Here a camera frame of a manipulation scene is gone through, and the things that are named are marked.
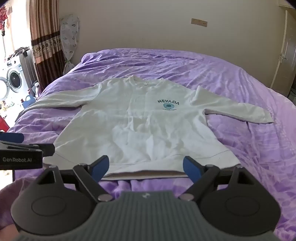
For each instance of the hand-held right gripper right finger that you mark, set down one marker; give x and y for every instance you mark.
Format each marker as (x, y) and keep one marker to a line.
(190, 168)

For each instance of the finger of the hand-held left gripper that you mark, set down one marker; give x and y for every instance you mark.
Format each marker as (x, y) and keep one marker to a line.
(13, 138)
(47, 149)

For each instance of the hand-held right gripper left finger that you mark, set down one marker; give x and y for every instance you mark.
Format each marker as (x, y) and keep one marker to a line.
(103, 165)

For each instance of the white printed sweatshirt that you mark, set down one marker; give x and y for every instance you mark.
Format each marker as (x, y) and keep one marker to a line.
(138, 129)

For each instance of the person's left forearm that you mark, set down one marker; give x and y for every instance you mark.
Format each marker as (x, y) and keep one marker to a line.
(9, 204)

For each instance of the red hanging clothes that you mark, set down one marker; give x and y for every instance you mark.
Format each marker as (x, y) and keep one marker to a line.
(4, 16)

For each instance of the red stool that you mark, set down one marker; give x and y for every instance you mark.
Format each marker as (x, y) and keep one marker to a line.
(3, 122)

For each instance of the blue plastic jug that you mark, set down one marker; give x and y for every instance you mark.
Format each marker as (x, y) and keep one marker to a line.
(29, 100)

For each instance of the white bottle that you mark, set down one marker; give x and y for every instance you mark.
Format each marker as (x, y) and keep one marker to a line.
(37, 89)

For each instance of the white washing machine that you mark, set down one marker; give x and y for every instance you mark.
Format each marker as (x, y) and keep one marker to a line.
(13, 78)

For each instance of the dark grey suitcase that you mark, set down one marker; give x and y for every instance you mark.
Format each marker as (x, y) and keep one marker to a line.
(28, 67)

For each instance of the purple bed sheet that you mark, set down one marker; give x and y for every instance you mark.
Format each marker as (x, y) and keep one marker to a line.
(231, 81)

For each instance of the brown patterned curtain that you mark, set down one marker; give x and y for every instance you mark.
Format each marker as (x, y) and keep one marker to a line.
(44, 34)

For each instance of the white printed cloth cover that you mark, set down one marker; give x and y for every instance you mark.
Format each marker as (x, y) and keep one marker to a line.
(69, 34)

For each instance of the cream door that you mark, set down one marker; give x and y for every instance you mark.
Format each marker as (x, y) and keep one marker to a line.
(285, 46)

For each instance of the wall socket strip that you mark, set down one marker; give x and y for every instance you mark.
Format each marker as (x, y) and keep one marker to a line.
(199, 22)

